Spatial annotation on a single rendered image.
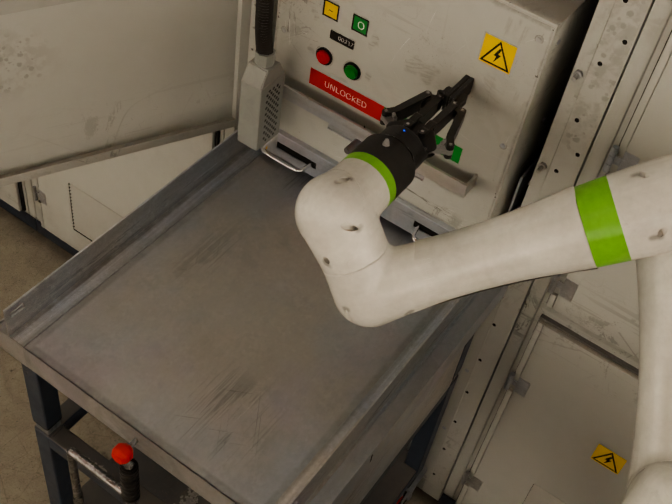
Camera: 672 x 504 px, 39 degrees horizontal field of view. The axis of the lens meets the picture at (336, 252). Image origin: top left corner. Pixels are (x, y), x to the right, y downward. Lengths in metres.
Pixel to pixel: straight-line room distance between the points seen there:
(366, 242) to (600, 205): 0.31
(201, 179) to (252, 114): 0.20
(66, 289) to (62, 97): 0.37
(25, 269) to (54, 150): 1.00
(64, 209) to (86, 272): 1.02
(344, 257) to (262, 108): 0.52
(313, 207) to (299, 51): 0.55
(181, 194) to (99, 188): 0.72
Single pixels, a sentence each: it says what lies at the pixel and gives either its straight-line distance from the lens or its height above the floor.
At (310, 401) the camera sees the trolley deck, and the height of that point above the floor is 0.85.
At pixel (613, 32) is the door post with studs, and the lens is 1.47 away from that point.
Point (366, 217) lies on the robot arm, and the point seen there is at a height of 1.25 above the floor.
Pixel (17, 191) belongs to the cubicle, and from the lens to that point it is 2.88.
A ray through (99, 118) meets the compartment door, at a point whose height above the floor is 0.92.
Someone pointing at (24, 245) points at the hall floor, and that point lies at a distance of 2.93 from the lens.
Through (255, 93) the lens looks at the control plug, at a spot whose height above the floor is 1.09.
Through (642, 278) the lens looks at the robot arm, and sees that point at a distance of 1.44.
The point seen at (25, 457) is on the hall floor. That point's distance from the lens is 2.51.
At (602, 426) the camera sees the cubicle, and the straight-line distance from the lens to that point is 1.95.
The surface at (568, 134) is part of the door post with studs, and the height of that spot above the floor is 1.20.
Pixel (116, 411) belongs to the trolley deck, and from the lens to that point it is 1.55.
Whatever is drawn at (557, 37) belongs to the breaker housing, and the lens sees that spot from 1.48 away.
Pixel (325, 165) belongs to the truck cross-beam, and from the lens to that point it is 1.84.
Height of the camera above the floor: 2.15
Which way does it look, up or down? 47 degrees down
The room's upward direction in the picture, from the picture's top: 11 degrees clockwise
